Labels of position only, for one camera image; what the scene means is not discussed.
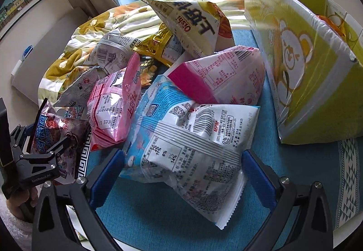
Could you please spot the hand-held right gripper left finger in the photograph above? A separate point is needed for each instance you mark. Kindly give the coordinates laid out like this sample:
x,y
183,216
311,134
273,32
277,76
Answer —
x,y
106,180

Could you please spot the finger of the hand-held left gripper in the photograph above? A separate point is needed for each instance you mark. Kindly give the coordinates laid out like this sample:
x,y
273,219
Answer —
x,y
19,133
58,147

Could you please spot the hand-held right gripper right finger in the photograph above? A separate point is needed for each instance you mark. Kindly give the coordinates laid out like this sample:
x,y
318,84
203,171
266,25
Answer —
x,y
259,180

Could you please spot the dark purple snack bag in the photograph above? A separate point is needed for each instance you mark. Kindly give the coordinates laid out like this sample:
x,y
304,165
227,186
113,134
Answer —
x,y
54,131

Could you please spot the silver snack bag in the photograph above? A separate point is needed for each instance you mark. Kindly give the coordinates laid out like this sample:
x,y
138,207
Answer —
x,y
79,89

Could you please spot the pink striped snack bag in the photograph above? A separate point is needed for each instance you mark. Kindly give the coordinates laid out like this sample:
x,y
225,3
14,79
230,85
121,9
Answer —
x,y
113,109

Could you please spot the blue white snack bag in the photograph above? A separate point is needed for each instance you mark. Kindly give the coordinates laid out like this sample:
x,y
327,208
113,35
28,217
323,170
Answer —
x,y
184,137

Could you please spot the magenta white snack bag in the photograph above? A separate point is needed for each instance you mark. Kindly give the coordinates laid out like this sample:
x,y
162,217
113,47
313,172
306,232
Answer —
x,y
227,75

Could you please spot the grey white snack bag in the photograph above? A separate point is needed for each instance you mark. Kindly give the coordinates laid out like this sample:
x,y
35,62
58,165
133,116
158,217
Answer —
x,y
113,49

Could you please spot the dark green cracker packet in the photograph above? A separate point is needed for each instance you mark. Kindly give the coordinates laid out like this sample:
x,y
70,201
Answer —
x,y
150,69

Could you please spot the gold foil snack bag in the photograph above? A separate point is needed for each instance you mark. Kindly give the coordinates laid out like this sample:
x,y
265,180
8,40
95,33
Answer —
x,y
156,43

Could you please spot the yellow white snack bag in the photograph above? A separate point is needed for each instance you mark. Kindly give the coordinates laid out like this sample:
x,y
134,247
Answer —
x,y
192,26

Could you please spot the orange snack bag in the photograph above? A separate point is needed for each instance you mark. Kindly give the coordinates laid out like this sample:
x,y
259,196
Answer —
x,y
329,23

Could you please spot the person's left forearm white sleeve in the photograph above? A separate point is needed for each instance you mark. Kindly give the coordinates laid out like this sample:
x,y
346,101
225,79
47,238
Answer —
x,y
11,228

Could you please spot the person's left hand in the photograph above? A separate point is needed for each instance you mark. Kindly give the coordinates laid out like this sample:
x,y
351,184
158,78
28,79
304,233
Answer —
x,y
24,201

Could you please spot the blue patterned tablecloth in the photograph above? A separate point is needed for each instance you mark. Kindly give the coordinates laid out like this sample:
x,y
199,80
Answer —
x,y
170,225

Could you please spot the white panel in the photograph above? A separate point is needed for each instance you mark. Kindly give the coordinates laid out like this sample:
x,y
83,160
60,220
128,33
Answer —
x,y
42,55

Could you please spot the floral striped quilt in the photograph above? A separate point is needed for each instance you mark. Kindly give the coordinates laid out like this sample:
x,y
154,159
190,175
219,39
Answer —
x,y
85,29

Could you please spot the framed wall picture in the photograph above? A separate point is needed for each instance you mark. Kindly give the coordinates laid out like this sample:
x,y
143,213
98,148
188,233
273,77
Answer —
x,y
19,4

